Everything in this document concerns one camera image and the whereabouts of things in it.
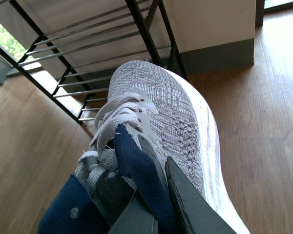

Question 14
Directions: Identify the dark window frame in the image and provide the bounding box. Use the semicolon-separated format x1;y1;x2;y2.
0;45;20;86

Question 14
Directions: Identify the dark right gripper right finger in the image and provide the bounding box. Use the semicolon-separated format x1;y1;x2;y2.
165;157;235;234

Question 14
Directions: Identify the black metal shoe rack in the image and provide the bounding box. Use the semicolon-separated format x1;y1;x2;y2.
0;0;187;123

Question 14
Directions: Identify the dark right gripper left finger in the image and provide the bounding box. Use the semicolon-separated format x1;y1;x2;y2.
95;177;158;234

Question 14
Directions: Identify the grey knit sneaker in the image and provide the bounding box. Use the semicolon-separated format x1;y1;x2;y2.
68;60;248;234

